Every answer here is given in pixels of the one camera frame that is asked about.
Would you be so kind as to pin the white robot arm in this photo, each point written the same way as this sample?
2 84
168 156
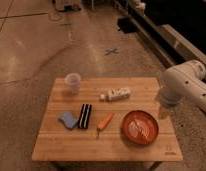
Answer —
184 81

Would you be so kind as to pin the white tube with cap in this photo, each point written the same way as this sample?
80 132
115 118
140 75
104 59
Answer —
116 94

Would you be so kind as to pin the orange carrot toy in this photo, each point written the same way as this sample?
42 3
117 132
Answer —
102 125

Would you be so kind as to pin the wooden table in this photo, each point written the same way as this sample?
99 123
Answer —
56 143

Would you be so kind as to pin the black white striped block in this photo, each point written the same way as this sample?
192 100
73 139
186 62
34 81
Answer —
84 116

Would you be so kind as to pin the blue sponge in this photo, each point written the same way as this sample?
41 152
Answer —
69 120

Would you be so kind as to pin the orange bowl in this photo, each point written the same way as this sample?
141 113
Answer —
140 127

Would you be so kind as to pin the black box on floor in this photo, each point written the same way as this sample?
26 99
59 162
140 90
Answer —
126 25

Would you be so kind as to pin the dark shelf unit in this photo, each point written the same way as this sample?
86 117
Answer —
180 25

